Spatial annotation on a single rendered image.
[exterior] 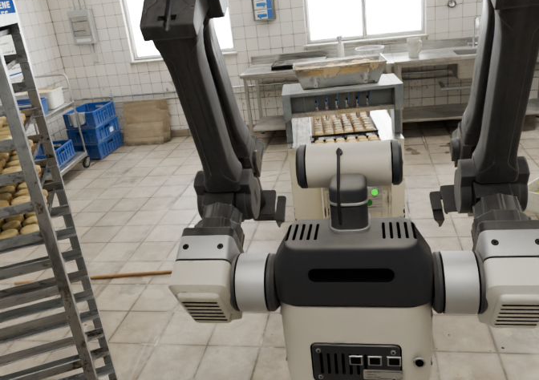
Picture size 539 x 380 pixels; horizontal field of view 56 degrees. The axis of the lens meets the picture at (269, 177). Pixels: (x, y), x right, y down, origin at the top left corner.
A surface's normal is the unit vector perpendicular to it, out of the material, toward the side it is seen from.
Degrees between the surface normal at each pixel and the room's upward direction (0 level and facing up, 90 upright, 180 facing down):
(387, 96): 90
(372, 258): 90
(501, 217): 32
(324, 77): 115
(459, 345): 0
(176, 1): 46
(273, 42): 90
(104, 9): 90
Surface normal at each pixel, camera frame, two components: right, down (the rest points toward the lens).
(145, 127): -0.22, -0.03
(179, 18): -0.18, -0.37
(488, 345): -0.11, -0.93
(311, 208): -0.05, 0.36
